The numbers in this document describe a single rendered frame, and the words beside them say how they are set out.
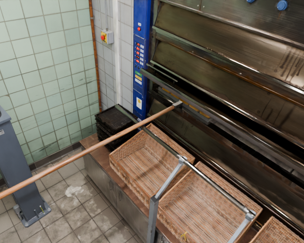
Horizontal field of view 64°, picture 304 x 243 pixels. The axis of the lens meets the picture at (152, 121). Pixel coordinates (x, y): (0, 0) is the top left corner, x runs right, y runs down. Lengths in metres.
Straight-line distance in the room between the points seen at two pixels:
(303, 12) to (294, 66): 0.24
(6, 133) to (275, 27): 1.80
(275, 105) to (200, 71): 0.52
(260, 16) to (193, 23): 0.43
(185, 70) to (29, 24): 1.37
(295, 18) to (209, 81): 0.60
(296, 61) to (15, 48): 2.06
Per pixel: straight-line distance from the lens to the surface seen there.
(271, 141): 1.51
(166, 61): 1.87
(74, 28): 2.57
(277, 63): 1.40
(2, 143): 2.06
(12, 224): 2.85
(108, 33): 2.34
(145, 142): 2.38
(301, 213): 1.79
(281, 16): 1.38
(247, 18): 1.45
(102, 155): 2.36
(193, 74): 1.72
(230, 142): 1.76
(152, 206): 1.66
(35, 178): 1.51
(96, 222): 2.65
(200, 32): 1.62
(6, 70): 2.47
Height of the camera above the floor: 2.31
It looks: 39 degrees down
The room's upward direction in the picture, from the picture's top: 4 degrees clockwise
